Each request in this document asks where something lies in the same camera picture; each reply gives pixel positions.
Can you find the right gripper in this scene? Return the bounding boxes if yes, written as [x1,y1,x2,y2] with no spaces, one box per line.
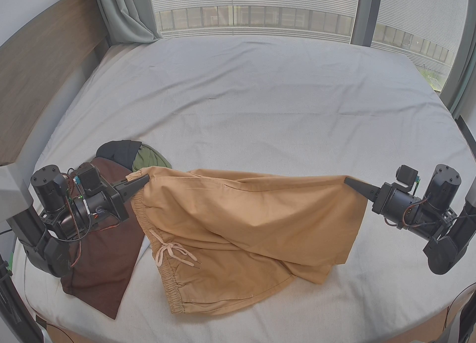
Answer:
[371,182,422,230]

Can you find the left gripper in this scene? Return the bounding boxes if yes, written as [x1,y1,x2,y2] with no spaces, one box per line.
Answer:
[71,182,130,236]

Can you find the tan shorts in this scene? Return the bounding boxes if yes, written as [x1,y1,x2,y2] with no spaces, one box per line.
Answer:
[126,169,369,315]

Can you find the bed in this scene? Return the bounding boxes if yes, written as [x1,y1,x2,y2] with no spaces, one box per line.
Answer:
[0,0,476,343]

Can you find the black garment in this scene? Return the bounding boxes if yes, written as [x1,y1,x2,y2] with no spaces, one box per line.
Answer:
[96,140,143,171]

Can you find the brown shorts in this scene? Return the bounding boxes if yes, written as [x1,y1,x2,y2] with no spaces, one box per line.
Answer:
[59,157,149,320]

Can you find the green garment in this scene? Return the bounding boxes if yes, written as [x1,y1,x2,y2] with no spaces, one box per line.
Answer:
[132,144,172,172]

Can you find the grey-green curtain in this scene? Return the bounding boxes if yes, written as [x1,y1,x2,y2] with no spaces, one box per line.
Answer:
[89,0,163,45]
[450,33,476,121]

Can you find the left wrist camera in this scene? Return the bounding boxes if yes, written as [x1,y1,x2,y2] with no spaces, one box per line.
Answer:
[74,162,108,195]

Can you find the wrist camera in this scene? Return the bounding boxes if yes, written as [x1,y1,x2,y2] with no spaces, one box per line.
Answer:
[395,165,419,193]
[74,162,108,195]

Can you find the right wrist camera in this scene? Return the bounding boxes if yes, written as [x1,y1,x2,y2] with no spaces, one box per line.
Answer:
[395,165,419,193]

